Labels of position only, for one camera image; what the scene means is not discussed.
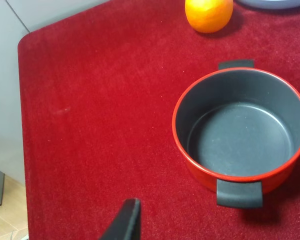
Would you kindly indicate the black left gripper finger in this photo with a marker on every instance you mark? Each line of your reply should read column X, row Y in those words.
column 127, row 223

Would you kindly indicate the light blue plate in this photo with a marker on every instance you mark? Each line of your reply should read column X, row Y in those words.
column 271, row 4

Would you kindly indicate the red pot with black handles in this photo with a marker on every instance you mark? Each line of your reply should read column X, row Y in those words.
column 238, row 129

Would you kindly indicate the orange fruit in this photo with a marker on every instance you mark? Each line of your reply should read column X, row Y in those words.
column 208, row 16

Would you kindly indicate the red velvet tablecloth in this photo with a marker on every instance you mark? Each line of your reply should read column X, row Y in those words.
column 98, row 91

